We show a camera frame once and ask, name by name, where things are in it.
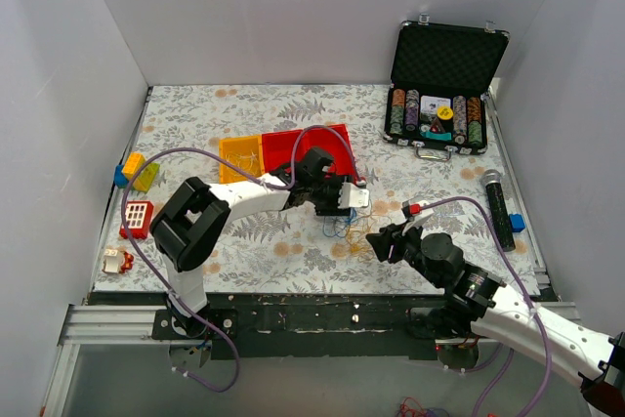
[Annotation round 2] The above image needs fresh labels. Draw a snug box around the black poker chip case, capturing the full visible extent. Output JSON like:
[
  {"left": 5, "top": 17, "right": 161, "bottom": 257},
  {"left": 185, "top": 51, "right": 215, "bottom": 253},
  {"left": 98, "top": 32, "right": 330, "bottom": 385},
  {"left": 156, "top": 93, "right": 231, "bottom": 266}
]
[{"left": 383, "top": 20, "right": 510, "bottom": 155}]

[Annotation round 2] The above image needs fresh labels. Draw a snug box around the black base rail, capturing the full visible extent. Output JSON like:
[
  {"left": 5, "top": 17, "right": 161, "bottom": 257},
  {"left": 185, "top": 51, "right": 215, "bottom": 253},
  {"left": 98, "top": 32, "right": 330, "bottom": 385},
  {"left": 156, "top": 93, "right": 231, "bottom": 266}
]
[{"left": 87, "top": 292, "right": 504, "bottom": 359}]

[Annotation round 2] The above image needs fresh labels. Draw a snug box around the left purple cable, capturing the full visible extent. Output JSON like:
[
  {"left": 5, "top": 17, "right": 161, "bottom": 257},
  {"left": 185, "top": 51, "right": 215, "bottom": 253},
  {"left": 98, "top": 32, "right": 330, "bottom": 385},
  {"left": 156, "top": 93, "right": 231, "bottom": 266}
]
[{"left": 119, "top": 124, "right": 367, "bottom": 393}]

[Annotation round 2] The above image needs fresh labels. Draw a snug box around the red blue wires bundle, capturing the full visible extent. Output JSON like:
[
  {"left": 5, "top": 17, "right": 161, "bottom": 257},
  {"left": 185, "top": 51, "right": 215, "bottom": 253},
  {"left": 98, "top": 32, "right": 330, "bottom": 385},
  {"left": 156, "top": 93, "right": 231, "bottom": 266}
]
[{"left": 397, "top": 396, "right": 450, "bottom": 417}]

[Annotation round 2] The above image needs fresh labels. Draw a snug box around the white wire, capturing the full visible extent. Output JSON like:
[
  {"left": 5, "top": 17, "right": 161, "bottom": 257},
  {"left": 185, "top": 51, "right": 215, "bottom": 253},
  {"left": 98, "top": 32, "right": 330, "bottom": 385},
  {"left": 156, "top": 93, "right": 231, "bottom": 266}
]
[{"left": 227, "top": 147, "right": 263, "bottom": 179}]

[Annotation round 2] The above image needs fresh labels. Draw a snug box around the blue wire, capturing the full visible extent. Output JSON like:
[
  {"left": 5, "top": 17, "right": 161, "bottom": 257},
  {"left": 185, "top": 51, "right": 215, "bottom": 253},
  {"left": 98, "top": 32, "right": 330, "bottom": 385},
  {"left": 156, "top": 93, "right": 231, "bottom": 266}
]
[{"left": 322, "top": 209, "right": 362, "bottom": 240}]

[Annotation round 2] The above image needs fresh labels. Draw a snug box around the yellow plastic bin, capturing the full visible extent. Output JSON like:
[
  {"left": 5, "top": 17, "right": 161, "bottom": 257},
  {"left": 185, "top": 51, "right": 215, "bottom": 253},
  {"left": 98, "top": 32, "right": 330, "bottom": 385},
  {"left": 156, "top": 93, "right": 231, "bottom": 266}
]
[{"left": 219, "top": 135, "right": 265, "bottom": 178}]

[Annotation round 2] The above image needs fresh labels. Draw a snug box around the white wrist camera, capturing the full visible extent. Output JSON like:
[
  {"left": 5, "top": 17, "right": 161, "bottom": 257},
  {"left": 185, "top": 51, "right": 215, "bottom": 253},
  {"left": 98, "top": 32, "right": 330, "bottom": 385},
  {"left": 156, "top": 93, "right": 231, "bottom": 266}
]
[
  {"left": 338, "top": 183, "right": 370, "bottom": 209},
  {"left": 401, "top": 198, "right": 434, "bottom": 233}
]

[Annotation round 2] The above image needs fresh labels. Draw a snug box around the red plastic bin tray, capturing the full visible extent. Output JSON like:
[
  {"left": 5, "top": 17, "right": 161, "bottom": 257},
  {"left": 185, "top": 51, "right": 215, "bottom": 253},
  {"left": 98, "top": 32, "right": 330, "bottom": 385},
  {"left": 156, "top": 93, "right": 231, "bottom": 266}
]
[{"left": 261, "top": 124, "right": 356, "bottom": 177}]

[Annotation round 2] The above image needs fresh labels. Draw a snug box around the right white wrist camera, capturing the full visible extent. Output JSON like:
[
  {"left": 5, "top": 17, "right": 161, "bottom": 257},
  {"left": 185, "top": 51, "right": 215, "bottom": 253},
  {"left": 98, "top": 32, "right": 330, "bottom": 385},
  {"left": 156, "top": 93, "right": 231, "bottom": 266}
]
[{"left": 401, "top": 198, "right": 434, "bottom": 233}]

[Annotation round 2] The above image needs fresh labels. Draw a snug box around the yellow green toy block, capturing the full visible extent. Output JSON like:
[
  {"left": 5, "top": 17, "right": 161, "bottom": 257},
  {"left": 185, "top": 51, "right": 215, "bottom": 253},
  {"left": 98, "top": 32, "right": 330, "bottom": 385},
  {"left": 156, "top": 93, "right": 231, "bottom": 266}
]
[{"left": 121, "top": 152, "right": 160, "bottom": 192}]

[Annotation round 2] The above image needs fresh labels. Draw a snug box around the black microphone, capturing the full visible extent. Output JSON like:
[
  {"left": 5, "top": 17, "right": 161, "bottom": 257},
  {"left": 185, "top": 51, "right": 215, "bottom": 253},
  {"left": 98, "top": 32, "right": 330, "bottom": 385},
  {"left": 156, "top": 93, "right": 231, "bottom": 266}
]
[{"left": 481, "top": 169, "right": 516, "bottom": 252}]

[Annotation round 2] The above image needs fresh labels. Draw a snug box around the red white window block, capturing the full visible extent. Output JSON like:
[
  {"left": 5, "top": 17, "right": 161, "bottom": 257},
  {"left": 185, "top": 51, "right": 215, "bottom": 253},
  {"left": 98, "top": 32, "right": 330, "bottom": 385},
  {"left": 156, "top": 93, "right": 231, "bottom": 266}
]
[{"left": 124, "top": 200, "right": 154, "bottom": 239}]

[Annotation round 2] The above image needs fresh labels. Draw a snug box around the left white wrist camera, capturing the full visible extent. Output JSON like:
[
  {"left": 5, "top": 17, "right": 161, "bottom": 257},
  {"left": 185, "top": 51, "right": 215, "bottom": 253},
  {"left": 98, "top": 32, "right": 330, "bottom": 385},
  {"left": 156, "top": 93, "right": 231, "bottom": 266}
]
[{"left": 338, "top": 183, "right": 370, "bottom": 209}]

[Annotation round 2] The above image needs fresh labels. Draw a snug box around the purple cable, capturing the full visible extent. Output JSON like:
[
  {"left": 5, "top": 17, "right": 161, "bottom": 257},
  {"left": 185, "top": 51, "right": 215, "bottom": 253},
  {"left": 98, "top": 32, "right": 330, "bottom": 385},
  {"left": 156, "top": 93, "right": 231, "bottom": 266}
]
[
  {"left": 424, "top": 195, "right": 553, "bottom": 417},
  {"left": 119, "top": 124, "right": 367, "bottom": 393}
]

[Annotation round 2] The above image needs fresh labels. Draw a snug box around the small blue block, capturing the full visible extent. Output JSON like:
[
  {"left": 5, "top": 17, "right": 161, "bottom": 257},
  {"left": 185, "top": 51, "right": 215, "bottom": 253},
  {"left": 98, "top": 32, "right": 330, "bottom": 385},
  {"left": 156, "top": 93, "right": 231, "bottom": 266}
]
[{"left": 509, "top": 214, "right": 526, "bottom": 233}]

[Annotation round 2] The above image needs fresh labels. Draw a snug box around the white red toy figure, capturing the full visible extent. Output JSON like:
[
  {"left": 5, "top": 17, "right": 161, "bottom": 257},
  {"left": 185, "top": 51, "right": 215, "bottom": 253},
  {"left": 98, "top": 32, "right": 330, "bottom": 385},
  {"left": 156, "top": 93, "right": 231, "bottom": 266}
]
[{"left": 102, "top": 248, "right": 134, "bottom": 274}]

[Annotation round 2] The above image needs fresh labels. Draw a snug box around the blue toy block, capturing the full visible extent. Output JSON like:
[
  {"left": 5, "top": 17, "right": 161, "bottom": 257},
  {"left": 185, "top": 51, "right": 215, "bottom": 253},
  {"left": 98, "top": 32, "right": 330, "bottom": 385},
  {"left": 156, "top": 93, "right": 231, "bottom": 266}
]
[{"left": 113, "top": 164, "right": 129, "bottom": 188}]

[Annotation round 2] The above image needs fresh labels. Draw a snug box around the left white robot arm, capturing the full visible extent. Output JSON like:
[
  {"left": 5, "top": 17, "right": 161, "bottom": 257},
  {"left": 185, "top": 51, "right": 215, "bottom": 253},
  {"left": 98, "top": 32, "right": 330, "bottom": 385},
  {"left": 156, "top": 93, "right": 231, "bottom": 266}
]
[{"left": 149, "top": 146, "right": 368, "bottom": 339}]

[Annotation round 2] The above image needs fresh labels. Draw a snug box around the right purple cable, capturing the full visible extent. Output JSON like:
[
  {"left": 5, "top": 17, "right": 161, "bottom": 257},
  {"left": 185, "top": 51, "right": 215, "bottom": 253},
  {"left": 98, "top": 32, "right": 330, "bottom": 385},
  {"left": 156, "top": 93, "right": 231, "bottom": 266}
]
[{"left": 424, "top": 195, "right": 553, "bottom": 417}]

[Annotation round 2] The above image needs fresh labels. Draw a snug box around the aluminium frame rail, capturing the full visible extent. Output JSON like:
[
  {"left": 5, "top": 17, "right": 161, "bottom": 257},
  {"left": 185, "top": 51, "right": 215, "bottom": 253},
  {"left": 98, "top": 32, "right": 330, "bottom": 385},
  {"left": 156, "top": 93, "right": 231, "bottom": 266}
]
[{"left": 59, "top": 306, "right": 158, "bottom": 346}]

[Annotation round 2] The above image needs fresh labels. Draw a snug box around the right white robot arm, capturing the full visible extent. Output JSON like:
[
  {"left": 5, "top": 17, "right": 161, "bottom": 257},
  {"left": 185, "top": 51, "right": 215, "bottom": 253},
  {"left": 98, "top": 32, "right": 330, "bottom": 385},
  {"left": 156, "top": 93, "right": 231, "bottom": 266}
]
[{"left": 366, "top": 224, "right": 624, "bottom": 416}]

